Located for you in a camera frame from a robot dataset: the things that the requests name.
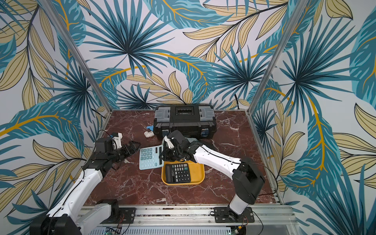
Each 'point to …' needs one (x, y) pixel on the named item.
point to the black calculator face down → (208, 142)
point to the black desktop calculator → (177, 173)
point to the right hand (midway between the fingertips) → (159, 157)
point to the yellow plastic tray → (197, 172)
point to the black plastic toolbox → (195, 121)
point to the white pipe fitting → (149, 134)
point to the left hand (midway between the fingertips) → (136, 148)
